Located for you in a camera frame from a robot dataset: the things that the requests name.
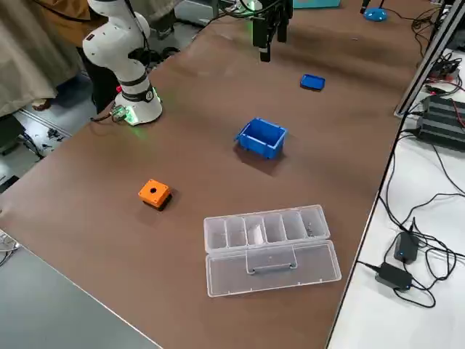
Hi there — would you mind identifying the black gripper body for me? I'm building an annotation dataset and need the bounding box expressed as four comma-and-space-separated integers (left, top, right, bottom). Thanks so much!
254, 0, 294, 21

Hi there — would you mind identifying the small blue parts tray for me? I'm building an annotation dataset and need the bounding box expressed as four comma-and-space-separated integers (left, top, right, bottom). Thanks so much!
299, 73, 326, 92

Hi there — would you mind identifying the blue storage box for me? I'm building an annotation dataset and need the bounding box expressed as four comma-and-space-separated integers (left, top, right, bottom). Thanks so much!
235, 116, 289, 161

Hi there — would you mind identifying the black ribbed electronics box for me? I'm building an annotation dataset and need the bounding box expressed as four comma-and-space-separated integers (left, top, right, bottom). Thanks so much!
415, 93, 465, 151

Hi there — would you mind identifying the orange push button box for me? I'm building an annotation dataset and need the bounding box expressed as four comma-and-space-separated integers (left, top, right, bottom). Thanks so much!
137, 178, 172, 212

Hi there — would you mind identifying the teal plastic bin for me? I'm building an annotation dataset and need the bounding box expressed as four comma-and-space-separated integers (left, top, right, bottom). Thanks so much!
292, 0, 342, 9

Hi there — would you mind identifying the blue desk lamp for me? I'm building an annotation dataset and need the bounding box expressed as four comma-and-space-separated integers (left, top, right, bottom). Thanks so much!
359, 0, 389, 24

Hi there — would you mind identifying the small clear plastic bag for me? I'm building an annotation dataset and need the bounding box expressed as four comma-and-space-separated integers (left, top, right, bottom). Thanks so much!
246, 224, 267, 245

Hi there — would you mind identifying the person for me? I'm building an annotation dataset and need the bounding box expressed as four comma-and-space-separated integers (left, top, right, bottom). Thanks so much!
0, 0, 119, 117

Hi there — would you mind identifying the clear plastic organizer case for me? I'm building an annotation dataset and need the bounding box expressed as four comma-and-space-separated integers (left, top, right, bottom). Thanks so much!
203, 204, 343, 298

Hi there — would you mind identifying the black power adapter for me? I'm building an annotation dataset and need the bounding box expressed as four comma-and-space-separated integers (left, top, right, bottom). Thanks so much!
375, 262, 414, 292
393, 217, 423, 265

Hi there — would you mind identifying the white desk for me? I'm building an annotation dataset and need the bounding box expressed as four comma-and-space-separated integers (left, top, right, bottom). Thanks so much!
325, 34, 465, 349

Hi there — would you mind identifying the grey side desk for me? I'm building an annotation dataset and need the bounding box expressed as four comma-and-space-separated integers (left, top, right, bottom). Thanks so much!
0, 232, 163, 349

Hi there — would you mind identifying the aluminium frame post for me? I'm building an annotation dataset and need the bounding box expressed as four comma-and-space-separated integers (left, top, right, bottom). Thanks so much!
395, 0, 465, 118

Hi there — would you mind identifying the electronics board with wires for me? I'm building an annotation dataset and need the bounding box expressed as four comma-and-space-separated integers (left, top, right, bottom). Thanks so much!
430, 54, 459, 81

